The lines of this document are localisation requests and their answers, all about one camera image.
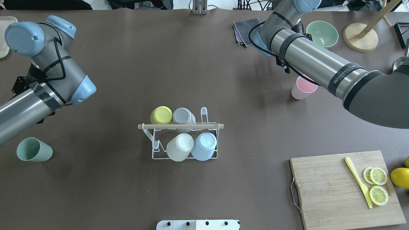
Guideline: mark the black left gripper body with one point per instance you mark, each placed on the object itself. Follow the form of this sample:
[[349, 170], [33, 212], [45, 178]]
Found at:
[[19, 85]]

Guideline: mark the green plastic cup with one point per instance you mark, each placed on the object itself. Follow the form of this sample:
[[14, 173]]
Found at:
[[33, 149]]

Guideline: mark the pink plastic cup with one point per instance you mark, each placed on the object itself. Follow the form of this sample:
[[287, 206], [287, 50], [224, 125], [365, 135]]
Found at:
[[303, 88]]

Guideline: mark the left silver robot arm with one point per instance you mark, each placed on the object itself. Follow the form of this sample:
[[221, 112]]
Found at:
[[54, 78]]

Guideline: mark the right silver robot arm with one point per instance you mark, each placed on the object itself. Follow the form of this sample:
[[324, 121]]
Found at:
[[375, 97]]

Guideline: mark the yellow plastic cup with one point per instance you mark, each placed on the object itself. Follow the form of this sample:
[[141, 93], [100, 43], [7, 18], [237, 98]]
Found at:
[[161, 115]]

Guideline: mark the grey plastic cup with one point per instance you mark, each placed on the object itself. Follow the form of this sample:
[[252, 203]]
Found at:
[[183, 116]]

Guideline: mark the white plastic cup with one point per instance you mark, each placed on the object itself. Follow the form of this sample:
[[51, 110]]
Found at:
[[180, 147]]

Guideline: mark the light blue plastic cup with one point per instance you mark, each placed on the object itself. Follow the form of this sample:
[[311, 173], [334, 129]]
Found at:
[[204, 146]]

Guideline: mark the grey folded cloth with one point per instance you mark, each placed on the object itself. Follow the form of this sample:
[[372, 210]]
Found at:
[[241, 31]]

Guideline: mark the green bowl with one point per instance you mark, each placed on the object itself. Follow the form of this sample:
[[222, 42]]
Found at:
[[323, 33]]

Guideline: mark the wooden cutting board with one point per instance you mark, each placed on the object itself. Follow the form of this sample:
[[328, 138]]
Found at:
[[329, 195]]

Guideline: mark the yellow plastic knife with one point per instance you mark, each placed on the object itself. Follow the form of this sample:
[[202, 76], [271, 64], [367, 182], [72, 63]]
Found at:
[[362, 186]]

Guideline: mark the wooden mug tree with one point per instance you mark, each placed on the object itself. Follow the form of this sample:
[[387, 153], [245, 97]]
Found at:
[[362, 37]]

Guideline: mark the lemon slice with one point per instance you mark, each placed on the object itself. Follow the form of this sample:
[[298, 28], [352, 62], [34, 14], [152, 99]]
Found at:
[[378, 195], [375, 176]]

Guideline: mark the metal scoop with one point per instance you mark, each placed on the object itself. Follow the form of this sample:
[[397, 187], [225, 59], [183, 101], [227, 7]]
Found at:
[[402, 61]]

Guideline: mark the wine glass rack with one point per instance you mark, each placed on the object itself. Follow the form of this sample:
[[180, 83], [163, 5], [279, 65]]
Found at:
[[401, 30]]

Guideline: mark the yellow lemon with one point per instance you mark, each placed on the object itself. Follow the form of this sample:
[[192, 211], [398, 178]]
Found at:
[[406, 162], [400, 177]]

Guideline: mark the white wire cup holder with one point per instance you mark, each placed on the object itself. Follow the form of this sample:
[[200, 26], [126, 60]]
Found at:
[[158, 150]]

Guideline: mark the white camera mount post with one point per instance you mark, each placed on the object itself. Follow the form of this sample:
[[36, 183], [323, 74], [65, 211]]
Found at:
[[203, 224]]

